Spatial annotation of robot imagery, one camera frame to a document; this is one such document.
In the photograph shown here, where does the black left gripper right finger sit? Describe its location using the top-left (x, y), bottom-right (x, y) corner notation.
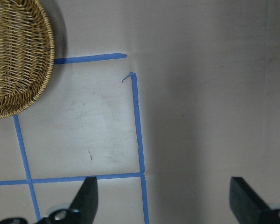
top-left (229, 176), bottom-right (280, 224)

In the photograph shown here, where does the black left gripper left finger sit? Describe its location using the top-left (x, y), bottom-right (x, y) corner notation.
top-left (37, 177), bottom-right (98, 224)

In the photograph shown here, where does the woven wicker basket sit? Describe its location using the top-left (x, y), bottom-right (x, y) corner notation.
top-left (0, 0), bottom-right (55, 119)

